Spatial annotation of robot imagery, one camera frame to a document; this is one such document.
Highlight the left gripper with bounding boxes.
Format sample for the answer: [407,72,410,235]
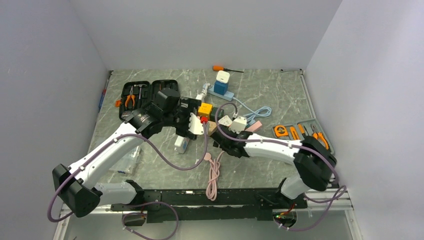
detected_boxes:
[162,97,201,140]

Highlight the white cube socket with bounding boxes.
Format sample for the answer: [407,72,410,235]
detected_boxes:
[217,115,233,128]

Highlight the pink power strip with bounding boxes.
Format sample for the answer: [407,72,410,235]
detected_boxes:
[245,120,263,133]

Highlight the beige cube socket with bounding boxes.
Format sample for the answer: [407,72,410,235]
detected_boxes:
[207,121,217,135]

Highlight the yellow cube socket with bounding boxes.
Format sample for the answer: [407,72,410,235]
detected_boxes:
[197,102,213,119]

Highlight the white long power strip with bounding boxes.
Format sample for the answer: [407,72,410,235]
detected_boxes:
[174,93,206,154]

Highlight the dark green cube socket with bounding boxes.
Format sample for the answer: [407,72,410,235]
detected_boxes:
[210,107,224,119]

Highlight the black tool case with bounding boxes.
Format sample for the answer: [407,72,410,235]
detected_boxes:
[115,79,180,122]

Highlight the light blue cable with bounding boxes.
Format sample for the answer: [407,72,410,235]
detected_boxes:
[231,97,273,125]

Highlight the pink cable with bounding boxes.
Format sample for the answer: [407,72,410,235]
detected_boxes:
[202,150,226,202]

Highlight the light blue power strip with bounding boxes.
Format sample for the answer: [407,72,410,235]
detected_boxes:
[207,88,235,102]

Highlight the blue cube socket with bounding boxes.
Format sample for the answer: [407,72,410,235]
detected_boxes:
[213,81,229,95]

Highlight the grey tool tray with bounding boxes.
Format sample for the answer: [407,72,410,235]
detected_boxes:
[271,118,335,154]

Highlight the clear plastic screw box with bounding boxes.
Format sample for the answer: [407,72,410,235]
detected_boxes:
[109,146,141,174]

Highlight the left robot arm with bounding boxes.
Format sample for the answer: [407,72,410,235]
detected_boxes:
[52,88,207,218]

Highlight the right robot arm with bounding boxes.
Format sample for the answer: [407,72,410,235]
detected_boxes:
[211,126,337,208]

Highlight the white charger plug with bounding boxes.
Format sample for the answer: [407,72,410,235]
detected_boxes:
[216,70,230,84]

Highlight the orange pliers in case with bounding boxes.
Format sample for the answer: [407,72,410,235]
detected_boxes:
[124,86,136,109]

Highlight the orange tape measure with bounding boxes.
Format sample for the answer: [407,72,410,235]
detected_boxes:
[273,125,289,138]

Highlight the orange utility knife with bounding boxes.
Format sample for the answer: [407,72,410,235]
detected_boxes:
[289,126,301,140]

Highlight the orange pliers in tray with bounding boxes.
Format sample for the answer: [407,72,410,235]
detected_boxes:
[310,123,330,150]

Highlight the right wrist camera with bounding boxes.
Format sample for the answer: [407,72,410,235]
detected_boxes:
[228,116,247,134]

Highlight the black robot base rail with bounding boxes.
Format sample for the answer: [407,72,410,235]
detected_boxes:
[111,188,308,223]

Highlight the orange handled screwdriver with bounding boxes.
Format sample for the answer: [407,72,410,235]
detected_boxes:
[212,65,244,73]

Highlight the blue pen at wall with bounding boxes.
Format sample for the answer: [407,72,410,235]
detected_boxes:
[98,80,109,111]

